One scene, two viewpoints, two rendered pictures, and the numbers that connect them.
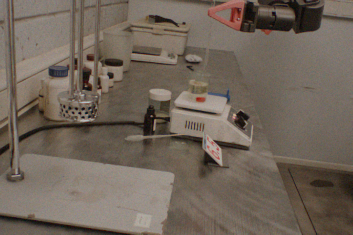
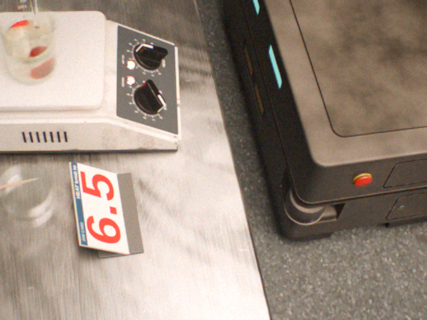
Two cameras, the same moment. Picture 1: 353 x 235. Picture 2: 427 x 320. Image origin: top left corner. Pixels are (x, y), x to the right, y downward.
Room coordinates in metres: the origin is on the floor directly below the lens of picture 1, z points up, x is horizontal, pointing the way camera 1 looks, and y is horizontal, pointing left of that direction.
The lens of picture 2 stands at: (0.43, -0.06, 1.45)
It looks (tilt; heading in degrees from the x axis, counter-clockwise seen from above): 60 degrees down; 339
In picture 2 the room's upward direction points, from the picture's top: 9 degrees clockwise
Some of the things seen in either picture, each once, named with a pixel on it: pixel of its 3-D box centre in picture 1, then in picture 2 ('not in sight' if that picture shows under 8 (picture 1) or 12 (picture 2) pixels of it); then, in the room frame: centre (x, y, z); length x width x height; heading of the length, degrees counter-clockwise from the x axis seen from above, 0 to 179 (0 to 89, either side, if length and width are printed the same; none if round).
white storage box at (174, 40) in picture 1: (162, 35); not in sight; (2.18, 0.15, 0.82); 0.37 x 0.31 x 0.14; 177
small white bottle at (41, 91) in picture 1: (45, 94); not in sight; (0.95, 0.36, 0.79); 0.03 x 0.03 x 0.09
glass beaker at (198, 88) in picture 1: (199, 86); (32, 43); (0.90, -0.04, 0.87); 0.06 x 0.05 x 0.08; 67
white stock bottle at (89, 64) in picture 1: (92, 71); not in sight; (1.23, 0.30, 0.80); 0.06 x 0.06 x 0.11
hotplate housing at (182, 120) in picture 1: (209, 119); (74, 83); (0.91, -0.08, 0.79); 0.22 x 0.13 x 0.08; 80
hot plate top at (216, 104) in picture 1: (201, 101); (45, 58); (0.91, -0.05, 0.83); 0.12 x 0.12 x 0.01; 80
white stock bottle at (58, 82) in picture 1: (58, 92); not in sight; (0.92, 0.31, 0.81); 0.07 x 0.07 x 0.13
